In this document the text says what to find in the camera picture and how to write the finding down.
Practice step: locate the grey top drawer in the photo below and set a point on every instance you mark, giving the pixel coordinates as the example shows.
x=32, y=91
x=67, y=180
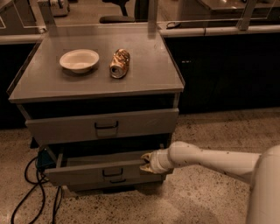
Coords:
x=94, y=127

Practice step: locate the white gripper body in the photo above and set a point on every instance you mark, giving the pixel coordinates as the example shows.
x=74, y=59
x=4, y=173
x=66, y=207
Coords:
x=156, y=162

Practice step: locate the crushed golden soda can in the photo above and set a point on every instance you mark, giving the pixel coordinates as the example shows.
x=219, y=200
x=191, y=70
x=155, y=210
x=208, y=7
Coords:
x=119, y=64

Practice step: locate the black office chair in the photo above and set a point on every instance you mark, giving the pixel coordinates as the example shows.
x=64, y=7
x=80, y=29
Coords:
x=117, y=18

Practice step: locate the grey drawer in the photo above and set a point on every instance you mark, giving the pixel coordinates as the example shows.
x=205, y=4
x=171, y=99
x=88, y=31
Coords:
x=94, y=127
x=117, y=183
x=79, y=165

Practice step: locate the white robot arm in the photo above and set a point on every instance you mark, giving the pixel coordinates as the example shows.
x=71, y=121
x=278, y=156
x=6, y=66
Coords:
x=260, y=171

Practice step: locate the white bowl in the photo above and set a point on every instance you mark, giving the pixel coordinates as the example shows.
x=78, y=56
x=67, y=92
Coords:
x=79, y=61

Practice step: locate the grey drawer cabinet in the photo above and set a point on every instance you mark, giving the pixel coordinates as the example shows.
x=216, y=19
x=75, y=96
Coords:
x=47, y=90

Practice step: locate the dark counter with ledge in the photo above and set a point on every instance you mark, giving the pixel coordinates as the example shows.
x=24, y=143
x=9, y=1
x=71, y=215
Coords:
x=226, y=72

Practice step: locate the blue power box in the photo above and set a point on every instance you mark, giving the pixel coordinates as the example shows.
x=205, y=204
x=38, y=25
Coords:
x=46, y=160

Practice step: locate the grey bottom drawer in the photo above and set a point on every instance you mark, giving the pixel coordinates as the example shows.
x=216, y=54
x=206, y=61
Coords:
x=117, y=183

